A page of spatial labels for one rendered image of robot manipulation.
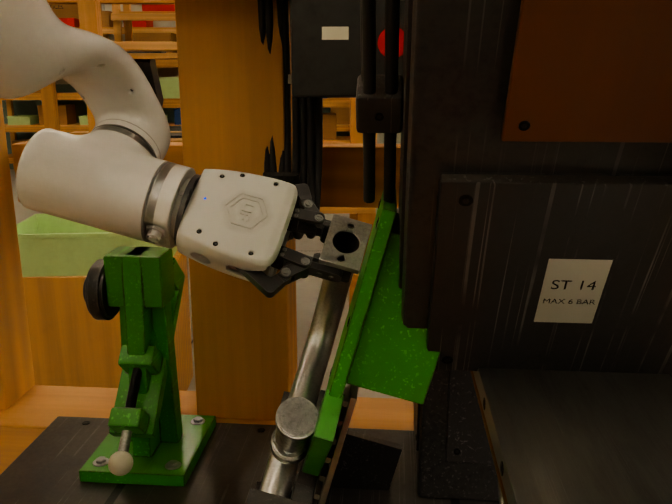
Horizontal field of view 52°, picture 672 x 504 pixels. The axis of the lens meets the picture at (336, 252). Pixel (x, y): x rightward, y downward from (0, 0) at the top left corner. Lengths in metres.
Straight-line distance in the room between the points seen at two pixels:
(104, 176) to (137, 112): 0.09
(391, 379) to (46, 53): 0.40
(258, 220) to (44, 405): 0.61
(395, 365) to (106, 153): 0.34
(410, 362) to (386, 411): 0.48
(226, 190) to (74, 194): 0.14
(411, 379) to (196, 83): 0.52
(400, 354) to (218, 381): 0.49
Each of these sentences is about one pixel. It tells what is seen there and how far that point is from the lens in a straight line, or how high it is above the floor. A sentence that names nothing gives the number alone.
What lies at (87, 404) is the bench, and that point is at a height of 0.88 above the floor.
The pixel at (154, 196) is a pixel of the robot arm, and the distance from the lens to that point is 0.67.
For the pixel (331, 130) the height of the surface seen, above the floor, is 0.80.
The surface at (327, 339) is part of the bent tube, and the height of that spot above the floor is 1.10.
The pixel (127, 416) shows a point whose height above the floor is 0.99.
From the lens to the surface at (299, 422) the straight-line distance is 0.61.
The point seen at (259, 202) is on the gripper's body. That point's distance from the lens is 0.68.
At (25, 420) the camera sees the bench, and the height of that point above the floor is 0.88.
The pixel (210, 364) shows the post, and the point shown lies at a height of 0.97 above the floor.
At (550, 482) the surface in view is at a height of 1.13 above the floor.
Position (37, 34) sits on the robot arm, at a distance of 0.63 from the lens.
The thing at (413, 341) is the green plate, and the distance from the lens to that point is 0.59.
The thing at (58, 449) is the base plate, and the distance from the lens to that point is 1.01.
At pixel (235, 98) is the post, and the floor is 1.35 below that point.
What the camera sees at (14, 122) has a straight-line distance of 10.81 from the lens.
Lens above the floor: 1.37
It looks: 14 degrees down
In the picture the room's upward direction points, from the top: straight up
